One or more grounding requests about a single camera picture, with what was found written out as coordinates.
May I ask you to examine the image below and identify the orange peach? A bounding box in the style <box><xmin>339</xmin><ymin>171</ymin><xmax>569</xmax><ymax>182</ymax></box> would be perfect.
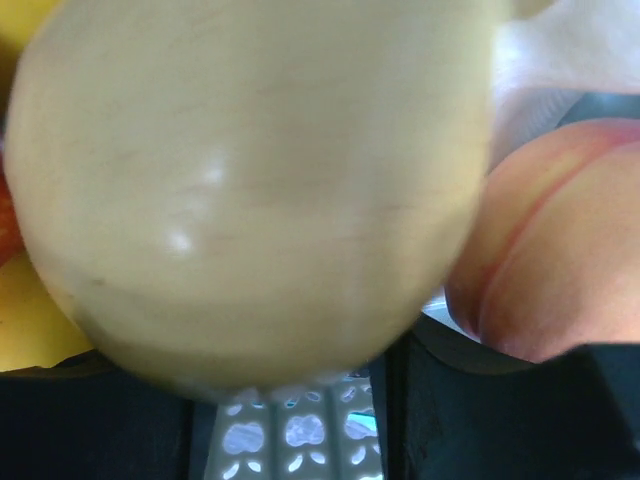
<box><xmin>445</xmin><ymin>118</ymin><xmax>639</xmax><ymax>362</ymax></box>

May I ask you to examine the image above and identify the yellow lemon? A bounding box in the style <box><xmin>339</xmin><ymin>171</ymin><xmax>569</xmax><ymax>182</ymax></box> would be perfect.
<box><xmin>1</xmin><ymin>253</ymin><xmax>92</xmax><ymax>372</ymax></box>

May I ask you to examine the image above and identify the orange carrot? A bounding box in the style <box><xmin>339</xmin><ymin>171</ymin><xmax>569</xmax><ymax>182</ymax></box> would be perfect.
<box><xmin>0</xmin><ymin>174</ymin><xmax>24</xmax><ymax>266</ymax></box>

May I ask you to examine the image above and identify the teal plastic basket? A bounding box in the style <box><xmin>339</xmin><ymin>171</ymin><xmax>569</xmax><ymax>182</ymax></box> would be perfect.
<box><xmin>203</xmin><ymin>375</ymin><xmax>384</xmax><ymax>480</ymax></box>

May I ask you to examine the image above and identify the yellow pear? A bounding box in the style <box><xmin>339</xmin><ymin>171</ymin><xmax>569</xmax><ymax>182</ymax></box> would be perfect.
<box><xmin>5</xmin><ymin>0</ymin><xmax>556</xmax><ymax>403</ymax></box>

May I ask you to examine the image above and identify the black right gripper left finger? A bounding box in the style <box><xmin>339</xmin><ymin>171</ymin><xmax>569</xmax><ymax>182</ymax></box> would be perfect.
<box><xmin>1</xmin><ymin>351</ymin><xmax>193</xmax><ymax>479</ymax></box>

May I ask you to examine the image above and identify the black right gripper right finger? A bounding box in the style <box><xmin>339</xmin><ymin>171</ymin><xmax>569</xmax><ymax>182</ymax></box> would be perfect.
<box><xmin>385</xmin><ymin>318</ymin><xmax>639</xmax><ymax>479</ymax></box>

